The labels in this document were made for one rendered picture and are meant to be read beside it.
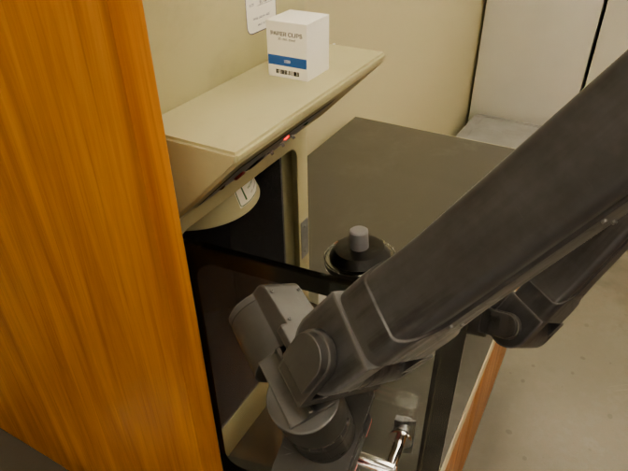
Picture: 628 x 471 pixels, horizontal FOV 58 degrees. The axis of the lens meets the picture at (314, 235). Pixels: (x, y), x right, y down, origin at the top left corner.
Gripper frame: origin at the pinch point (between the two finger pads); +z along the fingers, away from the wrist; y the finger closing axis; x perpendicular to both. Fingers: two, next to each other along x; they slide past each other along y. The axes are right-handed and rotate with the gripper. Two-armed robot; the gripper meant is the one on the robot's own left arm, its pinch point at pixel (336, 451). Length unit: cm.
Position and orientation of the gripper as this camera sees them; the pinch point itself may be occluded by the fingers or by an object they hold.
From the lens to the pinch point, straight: 63.1
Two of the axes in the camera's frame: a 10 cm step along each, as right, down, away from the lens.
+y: -3.7, 8.1, -4.5
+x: 9.2, 2.3, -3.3
